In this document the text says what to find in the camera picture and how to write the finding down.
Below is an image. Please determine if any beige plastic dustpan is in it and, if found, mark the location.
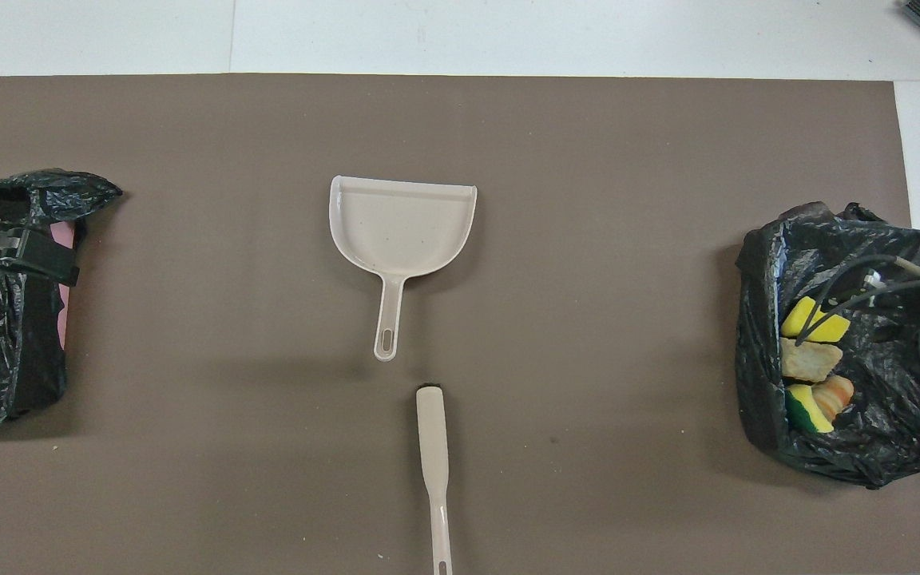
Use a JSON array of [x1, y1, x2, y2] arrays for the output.
[[328, 175, 478, 363]]

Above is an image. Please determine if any beige handled black bristle brush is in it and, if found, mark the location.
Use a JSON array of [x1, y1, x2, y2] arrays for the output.
[[415, 385, 455, 575]]

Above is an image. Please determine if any large beige rock chunk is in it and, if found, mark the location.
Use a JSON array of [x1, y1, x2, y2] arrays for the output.
[[779, 337, 844, 383]]

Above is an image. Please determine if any yellow green sponge wedge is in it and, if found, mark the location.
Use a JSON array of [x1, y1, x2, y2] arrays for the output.
[[784, 383, 835, 434]]

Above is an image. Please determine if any yellow sponge block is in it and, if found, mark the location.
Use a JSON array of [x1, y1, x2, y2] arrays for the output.
[[780, 296, 851, 345]]

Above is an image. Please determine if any small beige orange rock chunk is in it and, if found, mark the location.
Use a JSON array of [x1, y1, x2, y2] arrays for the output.
[[815, 375, 856, 423]]

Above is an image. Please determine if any left black trash bag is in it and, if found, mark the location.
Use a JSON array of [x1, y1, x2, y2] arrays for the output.
[[0, 169, 124, 427]]

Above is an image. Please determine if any black trash bag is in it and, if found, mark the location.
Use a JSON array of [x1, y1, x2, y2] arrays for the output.
[[0, 169, 124, 427], [735, 201, 920, 490]]

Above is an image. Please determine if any right black trash bag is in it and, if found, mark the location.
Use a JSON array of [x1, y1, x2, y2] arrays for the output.
[[735, 201, 920, 490]]

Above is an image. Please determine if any brown table mat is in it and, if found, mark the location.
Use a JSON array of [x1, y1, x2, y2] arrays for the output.
[[0, 73, 920, 575]]

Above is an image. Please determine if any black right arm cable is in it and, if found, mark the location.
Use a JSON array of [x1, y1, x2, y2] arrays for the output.
[[794, 253, 920, 347]]

